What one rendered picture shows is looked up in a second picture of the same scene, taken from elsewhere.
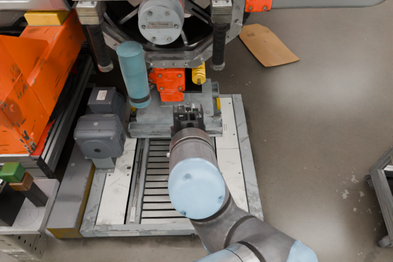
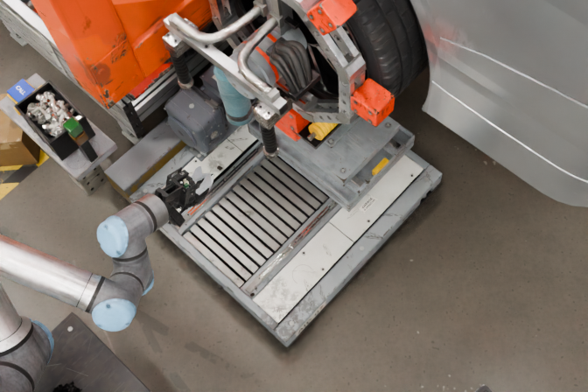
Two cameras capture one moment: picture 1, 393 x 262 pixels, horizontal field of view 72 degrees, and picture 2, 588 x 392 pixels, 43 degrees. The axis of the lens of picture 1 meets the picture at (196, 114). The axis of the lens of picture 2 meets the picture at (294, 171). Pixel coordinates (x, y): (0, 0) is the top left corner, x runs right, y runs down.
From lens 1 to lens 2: 1.49 m
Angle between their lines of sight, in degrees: 31
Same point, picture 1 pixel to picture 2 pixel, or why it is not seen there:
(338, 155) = (481, 358)
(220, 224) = (119, 267)
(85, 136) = (173, 113)
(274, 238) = (118, 290)
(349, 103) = not seen: outside the picture
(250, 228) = (121, 279)
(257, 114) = (443, 219)
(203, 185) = (111, 237)
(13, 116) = (99, 78)
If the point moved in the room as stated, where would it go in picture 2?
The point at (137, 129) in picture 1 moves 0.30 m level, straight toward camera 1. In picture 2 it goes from (256, 130) to (219, 199)
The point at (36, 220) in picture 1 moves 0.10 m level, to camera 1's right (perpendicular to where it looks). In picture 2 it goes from (79, 169) to (99, 188)
